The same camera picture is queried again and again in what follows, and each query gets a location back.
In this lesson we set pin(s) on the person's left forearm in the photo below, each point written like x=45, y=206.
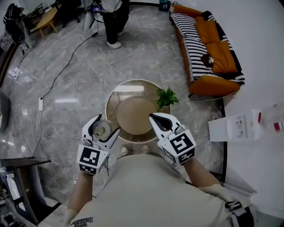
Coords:
x=81, y=190

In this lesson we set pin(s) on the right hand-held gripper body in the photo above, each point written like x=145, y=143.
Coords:
x=180, y=144

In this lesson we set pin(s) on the orange sofa cushion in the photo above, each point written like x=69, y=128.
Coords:
x=222, y=57
x=207, y=30

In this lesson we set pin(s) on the round glass side table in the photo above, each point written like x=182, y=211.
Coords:
x=131, y=106

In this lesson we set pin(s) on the black side table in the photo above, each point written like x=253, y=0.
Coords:
x=28, y=177

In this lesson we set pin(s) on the person's right forearm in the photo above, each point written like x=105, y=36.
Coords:
x=199, y=173

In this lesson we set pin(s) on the person's right shoe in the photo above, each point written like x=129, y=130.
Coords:
x=145, y=149

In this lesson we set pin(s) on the wooden oval table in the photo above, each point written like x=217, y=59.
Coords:
x=46, y=18

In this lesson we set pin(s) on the person's shoe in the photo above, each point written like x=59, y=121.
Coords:
x=145, y=149
x=124, y=150

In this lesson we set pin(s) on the orange sofa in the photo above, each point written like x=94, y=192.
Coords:
x=213, y=87

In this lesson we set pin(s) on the person's left shoe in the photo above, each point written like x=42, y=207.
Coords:
x=124, y=150

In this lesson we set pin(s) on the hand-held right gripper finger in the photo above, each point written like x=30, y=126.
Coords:
x=158, y=133
x=175, y=122

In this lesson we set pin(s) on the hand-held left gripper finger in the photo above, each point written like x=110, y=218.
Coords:
x=86, y=133
x=109, y=144

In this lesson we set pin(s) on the blue box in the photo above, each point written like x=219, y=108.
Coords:
x=165, y=5

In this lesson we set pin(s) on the white appliance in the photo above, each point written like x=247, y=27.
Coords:
x=12, y=187

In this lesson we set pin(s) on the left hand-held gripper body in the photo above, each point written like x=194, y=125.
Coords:
x=89, y=156

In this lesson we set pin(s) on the white water dispenser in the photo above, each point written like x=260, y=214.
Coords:
x=235, y=126

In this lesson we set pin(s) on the black and white striped blanket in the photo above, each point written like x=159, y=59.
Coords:
x=195, y=48

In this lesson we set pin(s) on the potted green plant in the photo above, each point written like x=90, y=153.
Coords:
x=166, y=98

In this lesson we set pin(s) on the person's beige shirt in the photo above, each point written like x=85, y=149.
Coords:
x=151, y=192

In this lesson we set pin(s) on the white power strip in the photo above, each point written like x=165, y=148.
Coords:
x=41, y=104

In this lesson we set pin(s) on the black office chair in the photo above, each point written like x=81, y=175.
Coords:
x=66, y=11

